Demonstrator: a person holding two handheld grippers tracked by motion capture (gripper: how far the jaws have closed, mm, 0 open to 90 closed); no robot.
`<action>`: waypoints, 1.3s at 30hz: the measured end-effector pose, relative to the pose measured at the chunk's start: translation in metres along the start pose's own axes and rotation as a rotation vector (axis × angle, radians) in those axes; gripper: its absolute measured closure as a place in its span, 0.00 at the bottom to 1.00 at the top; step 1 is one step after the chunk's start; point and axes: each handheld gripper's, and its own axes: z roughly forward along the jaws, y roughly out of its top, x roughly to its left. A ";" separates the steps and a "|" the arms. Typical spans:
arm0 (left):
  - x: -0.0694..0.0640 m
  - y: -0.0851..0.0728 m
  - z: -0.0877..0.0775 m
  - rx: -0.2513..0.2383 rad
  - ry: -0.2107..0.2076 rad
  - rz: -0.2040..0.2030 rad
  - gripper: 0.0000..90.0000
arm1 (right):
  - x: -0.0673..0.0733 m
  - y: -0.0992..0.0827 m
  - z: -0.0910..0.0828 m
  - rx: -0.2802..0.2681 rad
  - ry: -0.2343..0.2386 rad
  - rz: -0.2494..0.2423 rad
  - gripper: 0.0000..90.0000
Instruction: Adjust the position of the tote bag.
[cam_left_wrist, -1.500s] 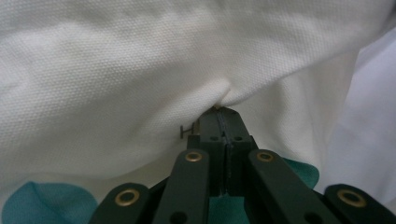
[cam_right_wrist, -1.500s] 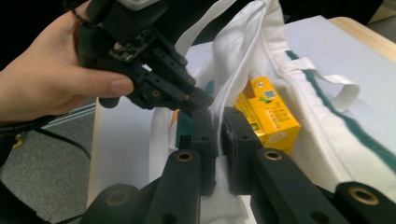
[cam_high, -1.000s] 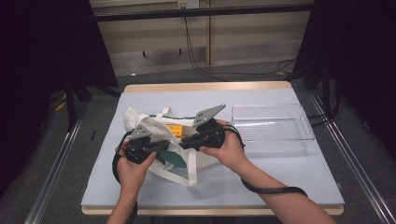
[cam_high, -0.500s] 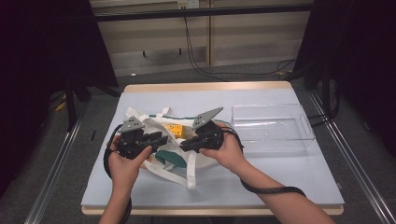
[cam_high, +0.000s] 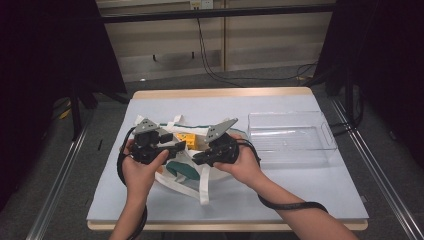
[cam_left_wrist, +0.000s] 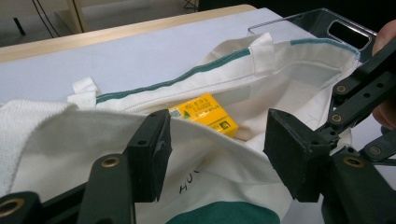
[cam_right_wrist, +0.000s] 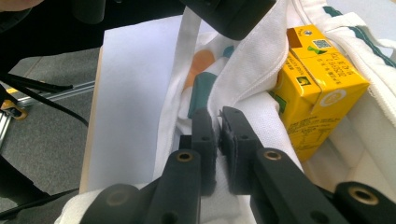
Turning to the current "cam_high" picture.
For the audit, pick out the dark curtain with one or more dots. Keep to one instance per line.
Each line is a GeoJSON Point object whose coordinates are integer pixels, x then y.
{"type": "Point", "coordinates": [50, 66]}
{"type": "Point", "coordinates": [383, 66]}

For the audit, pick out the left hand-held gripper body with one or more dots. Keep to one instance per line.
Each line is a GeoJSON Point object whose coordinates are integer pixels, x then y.
{"type": "Point", "coordinates": [145, 146]}

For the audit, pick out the metal floor rail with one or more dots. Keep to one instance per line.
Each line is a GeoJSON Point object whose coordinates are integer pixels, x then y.
{"type": "Point", "coordinates": [383, 180]}
{"type": "Point", "coordinates": [56, 190]}

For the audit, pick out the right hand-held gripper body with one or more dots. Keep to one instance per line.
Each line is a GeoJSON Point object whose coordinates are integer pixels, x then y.
{"type": "Point", "coordinates": [223, 146]}

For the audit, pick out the person's left hand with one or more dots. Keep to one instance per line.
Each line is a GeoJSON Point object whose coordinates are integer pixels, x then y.
{"type": "Point", "coordinates": [140, 176]}

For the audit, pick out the yellow drink carton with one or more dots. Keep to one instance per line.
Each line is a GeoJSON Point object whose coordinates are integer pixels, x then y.
{"type": "Point", "coordinates": [186, 140]}

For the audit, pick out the white tote bag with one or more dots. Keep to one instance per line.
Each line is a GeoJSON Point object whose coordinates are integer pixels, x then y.
{"type": "Point", "coordinates": [186, 173]}

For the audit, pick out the black horizontal bar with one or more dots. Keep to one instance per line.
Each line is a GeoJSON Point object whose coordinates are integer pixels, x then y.
{"type": "Point", "coordinates": [216, 13]}

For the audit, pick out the person's right hand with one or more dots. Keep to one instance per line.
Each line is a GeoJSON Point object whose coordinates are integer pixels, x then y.
{"type": "Point", "coordinates": [245, 166]}

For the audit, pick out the pale blue table mat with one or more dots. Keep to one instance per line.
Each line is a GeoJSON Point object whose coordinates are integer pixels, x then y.
{"type": "Point", "coordinates": [293, 186]}

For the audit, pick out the clear plastic tray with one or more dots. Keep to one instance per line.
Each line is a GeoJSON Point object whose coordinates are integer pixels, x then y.
{"type": "Point", "coordinates": [290, 133]}

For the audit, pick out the white wall socket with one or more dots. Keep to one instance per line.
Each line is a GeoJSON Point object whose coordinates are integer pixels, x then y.
{"type": "Point", "coordinates": [201, 4]}

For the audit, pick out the wooden table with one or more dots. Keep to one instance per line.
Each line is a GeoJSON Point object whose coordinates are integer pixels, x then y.
{"type": "Point", "coordinates": [220, 92]}

